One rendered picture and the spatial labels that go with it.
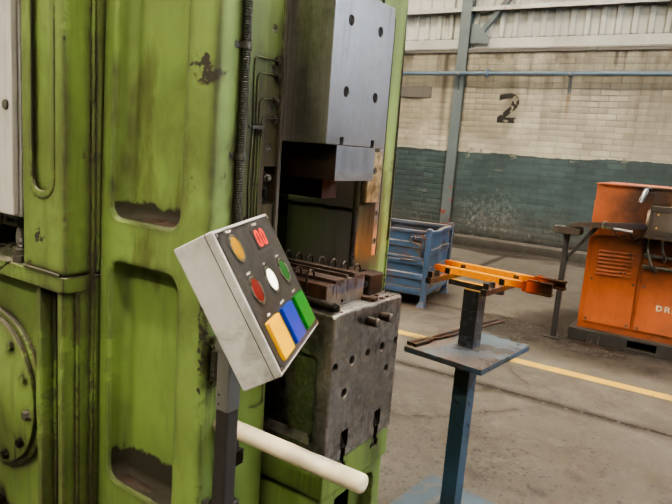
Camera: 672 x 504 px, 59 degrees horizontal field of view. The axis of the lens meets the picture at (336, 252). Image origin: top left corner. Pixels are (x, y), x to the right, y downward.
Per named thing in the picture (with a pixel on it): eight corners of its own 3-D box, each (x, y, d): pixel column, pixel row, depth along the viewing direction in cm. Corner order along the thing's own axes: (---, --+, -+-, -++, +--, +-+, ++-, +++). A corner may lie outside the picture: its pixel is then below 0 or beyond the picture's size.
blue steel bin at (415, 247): (449, 293, 610) (456, 222, 598) (424, 309, 539) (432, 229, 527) (343, 274, 660) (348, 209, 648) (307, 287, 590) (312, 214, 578)
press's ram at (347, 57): (397, 150, 186) (409, 14, 179) (326, 144, 155) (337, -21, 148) (291, 142, 209) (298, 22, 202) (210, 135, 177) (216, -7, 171)
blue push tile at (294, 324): (306, 332, 125) (291, 299, 124) (298, 343, 117) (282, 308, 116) (299, 335, 125) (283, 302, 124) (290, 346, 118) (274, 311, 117)
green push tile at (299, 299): (316, 319, 134) (301, 289, 133) (309, 328, 126) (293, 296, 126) (309, 322, 134) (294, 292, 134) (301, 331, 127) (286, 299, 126)
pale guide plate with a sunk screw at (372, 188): (379, 202, 206) (383, 152, 203) (365, 203, 199) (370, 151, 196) (373, 201, 207) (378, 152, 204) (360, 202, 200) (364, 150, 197)
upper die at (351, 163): (372, 180, 177) (375, 148, 175) (334, 181, 160) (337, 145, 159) (264, 169, 200) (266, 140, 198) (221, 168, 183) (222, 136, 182)
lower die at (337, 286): (362, 297, 183) (365, 270, 181) (324, 309, 166) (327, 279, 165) (258, 273, 206) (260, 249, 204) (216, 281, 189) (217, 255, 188)
